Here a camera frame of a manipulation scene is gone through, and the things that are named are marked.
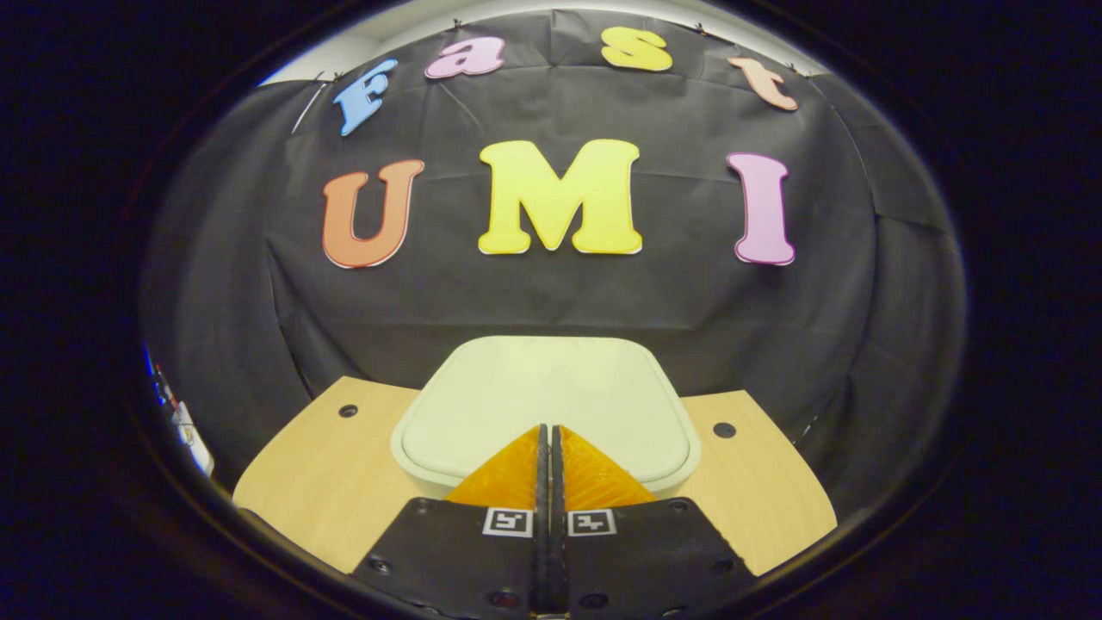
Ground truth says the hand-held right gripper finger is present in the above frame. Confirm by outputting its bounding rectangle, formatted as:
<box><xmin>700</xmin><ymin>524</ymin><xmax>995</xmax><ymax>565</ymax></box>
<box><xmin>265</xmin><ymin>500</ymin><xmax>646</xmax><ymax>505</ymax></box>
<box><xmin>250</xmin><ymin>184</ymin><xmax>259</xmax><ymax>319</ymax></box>
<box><xmin>353</xmin><ymin>422</ymin><xmax>550</xmax><ymax>619</ymax></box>
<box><xmin>551</xmin><ymin>424</ymin><xmax>758</xmax><ymax>619</ymax></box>

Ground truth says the green desktop garbage bin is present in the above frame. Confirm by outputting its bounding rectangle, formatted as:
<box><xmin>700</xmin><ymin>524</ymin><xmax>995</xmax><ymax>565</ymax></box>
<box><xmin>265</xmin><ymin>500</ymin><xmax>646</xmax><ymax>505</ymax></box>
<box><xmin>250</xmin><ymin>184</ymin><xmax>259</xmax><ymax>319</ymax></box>
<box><xmin>390</xmin><ymin>336</ymin><xmax>703</xmax><ymax>500</ymax></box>

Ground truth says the black backdrop cloth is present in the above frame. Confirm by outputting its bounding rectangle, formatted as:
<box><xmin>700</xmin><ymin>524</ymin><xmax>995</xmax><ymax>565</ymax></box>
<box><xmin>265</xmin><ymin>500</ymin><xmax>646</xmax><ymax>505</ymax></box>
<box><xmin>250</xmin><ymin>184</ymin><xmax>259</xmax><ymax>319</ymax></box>
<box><xmin>142</xmin><ymin>9</ymin><xmax>965</xmax><ymax>518</ymax></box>

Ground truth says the white side table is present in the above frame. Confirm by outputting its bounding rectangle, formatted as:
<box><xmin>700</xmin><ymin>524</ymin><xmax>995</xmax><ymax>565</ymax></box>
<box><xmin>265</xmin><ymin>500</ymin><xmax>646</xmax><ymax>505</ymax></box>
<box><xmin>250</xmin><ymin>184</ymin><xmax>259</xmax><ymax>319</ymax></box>
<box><xmin>168</xmin><ymin>400</ymin><xmax>214</xmax><ymax>476</ymax></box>

